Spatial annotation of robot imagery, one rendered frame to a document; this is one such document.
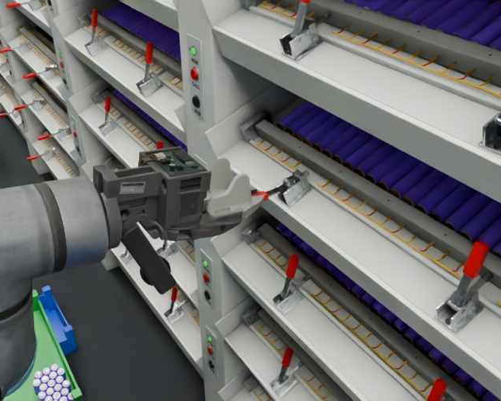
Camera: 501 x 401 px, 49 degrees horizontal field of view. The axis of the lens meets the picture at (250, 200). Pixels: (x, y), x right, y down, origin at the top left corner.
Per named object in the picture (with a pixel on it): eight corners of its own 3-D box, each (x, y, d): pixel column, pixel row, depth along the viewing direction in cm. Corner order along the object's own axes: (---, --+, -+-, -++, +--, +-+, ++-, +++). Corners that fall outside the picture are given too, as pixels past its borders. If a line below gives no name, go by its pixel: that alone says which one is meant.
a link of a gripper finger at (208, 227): (249, 217, 64) (180, 231, 59) (247, 229, 65) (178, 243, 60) (228, 198, 67) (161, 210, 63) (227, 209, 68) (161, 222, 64)
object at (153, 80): (196, 153, 94) (163, 88, 85) (73, 54, 136) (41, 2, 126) (286, 88, 99) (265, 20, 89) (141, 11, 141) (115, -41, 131)
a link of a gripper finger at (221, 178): (262, 157, 68) (199, 170, 63) (255, 200, 71) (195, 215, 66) (246, 148, 71) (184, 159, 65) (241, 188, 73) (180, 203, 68)
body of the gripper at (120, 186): (219, 172, 60) (111, 191, 53) (211, 239, 64) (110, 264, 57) (184, 144, 65) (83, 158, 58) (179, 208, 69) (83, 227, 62)
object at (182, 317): (210, 381, 127) (187, 352, 117) (107, 244, 168) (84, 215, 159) (277, 324, 132) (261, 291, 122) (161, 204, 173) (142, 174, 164)
